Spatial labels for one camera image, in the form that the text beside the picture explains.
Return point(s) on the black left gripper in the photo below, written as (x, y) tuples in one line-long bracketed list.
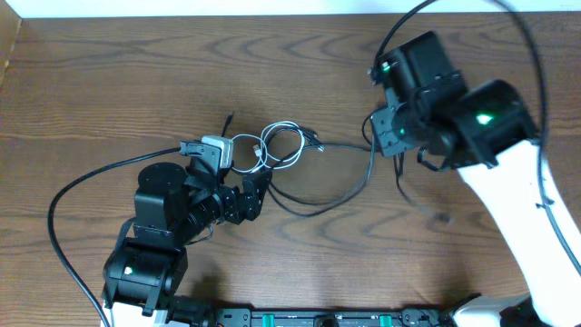
[(239, 211)]

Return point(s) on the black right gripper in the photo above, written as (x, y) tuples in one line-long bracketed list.
[(383, 123)]

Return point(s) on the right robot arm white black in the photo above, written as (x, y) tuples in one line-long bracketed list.
[(486, 135)]

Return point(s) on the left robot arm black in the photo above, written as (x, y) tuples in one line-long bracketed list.
[(173, 206)]

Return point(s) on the black base rail green clamps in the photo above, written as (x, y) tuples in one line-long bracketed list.
[(363, 318)]

